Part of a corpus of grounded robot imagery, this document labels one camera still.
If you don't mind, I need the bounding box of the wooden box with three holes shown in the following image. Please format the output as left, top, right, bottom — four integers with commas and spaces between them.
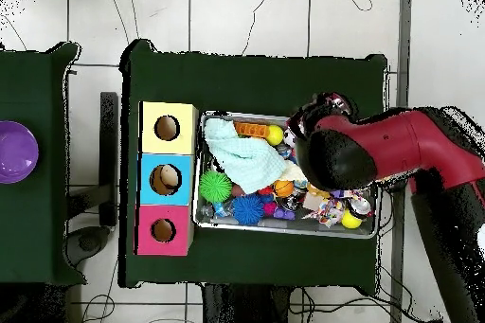
133, 100, 201, 258

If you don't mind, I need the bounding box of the mint green waffle cloth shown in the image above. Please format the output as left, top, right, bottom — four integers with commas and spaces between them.
203, 117, 289, 195

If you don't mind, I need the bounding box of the orange plastic brick toy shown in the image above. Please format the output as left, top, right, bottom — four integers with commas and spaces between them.
233, 121, 271, 138

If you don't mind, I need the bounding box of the green spiky rubber ball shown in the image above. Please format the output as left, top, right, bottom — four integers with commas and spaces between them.
198, 170, 233, 204

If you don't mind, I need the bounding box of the yellow plastic ball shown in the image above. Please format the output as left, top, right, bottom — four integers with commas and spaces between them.
340, 208, 363, 230
265, 124, 284, 147

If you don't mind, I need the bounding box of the blue spiky rubber ball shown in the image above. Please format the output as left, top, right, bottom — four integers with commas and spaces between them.
231, 193, 265, 224

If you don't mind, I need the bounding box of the small orange basketball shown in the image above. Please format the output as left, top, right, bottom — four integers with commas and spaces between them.
273, 179, 296, 199

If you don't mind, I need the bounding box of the cream waffle cloth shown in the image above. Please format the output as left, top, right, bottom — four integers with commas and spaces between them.
283, 159, 309, 184

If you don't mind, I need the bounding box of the dark green tablecloth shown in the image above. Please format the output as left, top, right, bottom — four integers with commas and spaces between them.
0, 41, 89, 289
117, 37, 389, 296

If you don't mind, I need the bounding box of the brown plush monkey toy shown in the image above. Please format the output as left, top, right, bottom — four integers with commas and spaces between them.
306, 183, 332, 200

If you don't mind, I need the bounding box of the black upright panel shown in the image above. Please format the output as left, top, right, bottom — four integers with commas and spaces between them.
99, 91, 119, 227

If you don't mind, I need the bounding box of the dark grey round base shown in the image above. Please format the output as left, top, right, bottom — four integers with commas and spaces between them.
65, 224, 112, 268

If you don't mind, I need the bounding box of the grey metal bar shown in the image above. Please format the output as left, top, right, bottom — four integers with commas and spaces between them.
388, 0, 414, 323

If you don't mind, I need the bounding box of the purple plastic bowl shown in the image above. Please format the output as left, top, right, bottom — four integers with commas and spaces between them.
0, 120, 40, 185

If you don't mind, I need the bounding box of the wire mesh metal bin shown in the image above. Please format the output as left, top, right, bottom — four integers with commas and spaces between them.
192, 110, 380, 240

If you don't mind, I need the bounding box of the thin black cable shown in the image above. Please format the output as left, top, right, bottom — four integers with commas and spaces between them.
241, 0, 275, 56

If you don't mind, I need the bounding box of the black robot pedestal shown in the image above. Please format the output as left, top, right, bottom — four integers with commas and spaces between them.
202, 283, 293, 323

